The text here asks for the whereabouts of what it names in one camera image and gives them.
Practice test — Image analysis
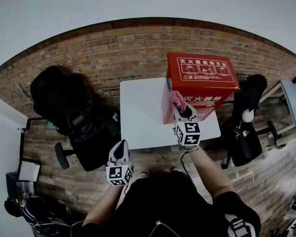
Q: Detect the keychain bundle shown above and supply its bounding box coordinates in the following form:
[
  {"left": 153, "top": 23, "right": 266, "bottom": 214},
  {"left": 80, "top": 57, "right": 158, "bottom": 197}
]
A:
[{"left": 233, "top": 121, "right": 250, "bottom": 139}]

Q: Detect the white desk with black frame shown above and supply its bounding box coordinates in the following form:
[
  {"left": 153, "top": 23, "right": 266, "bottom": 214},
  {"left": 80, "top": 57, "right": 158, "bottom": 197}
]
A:
[{"left": 0, "top": 91, "right": 42, "bottom": 237}]

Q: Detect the person's black shirt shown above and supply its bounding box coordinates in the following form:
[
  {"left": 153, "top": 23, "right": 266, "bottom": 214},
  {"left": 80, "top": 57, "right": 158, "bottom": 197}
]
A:
[{"left": 76, "top": 170, "right": 261, "bottom": 237}]

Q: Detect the red fire extinguisher box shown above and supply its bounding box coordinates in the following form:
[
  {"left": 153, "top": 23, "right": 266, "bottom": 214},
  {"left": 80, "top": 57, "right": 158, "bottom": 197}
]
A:
[{"left": 161, "top": 52, "right": 240, "bottom": 125}]

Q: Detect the black office chair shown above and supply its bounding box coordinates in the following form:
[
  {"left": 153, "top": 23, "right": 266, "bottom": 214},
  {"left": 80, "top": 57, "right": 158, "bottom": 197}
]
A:
[
  {"left": 222, "top": 74, "right": 287, "bottom": 169},
  {"left": 30, "top": 65, "right": 121, "bottom": 172}
]

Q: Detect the pink cloth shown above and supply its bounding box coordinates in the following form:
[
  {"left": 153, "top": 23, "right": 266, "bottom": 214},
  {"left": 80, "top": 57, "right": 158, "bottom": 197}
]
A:
[{"left": 169, "top": 90, "right": 188, "bottom": 108}]

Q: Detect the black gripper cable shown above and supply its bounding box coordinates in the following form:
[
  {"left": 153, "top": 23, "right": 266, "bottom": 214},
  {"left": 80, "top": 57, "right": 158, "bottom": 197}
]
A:
[{"left": 179, "top": 147, "right": 200, "bottom": 182}]

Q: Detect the grey desk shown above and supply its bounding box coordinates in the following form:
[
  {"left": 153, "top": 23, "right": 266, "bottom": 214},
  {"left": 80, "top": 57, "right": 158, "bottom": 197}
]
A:
[{"left": 260, "top": 79, "right": 296, "bottom": 128}]

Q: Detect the white square platform board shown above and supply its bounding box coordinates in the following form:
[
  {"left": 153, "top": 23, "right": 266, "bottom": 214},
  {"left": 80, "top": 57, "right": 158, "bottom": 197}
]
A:
[{"left": 119, "top": 77, "right": 222, "bottom": 150}]

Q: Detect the black bag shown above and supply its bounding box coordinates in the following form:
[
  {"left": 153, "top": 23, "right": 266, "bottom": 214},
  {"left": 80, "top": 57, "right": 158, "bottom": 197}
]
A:
[{"left": 64, "top": 107, "right": 114, "bottom": 144}]

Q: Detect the white plush ball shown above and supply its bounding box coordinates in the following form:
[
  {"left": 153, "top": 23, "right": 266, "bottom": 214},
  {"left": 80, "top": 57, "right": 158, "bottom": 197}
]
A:
[{"left": 241, "top": 109, "right": 254, "bottom": 122}]

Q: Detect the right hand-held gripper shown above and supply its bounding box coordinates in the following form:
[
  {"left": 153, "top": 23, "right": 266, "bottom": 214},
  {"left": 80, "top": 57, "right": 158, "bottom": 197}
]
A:
[{"left": 172, "top": 102, "right": 202, "bottom": 147}]

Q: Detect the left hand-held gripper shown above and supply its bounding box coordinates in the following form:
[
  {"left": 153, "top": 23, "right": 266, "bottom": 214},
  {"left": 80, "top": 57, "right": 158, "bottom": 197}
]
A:
[{"left": 105, "top": 139, "right": 134, "bottom": 187}]

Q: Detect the dark storage bin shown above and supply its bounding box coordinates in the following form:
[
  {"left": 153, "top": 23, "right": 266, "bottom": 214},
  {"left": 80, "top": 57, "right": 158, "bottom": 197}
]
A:
[{"left": 6, "top": 171, "right": 37, "bottom": 200}]

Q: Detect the silver pendant necklace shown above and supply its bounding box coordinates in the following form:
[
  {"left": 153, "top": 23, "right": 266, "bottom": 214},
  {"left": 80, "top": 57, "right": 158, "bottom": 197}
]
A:
[{"left": 145, "top": 220, "right": 181, "bottom": 237}]

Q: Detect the person's right forearm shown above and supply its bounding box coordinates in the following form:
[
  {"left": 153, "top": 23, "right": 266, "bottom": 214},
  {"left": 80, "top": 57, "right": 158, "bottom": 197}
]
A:
[{"left": 187, "top": 144, "right": 235, "bottom": 204}]

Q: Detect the grey and white shoulder strap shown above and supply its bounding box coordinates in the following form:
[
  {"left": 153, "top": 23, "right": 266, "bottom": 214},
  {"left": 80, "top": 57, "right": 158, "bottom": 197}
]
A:
[{"left": 224, "top": 213, "right": 256, "bottom": 237}]

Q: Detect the white tissue box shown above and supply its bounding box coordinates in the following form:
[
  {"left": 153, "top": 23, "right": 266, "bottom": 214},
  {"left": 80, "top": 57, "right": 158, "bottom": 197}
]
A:
[{"left": 18, "top": 160, "right": 41, "bottom": 182}]

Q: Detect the person's left forearm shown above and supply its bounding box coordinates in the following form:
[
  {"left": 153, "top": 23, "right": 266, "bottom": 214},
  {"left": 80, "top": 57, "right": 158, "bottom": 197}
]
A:
[{"left": 82, "top": 179, "right": 129, "bottom": 227}]

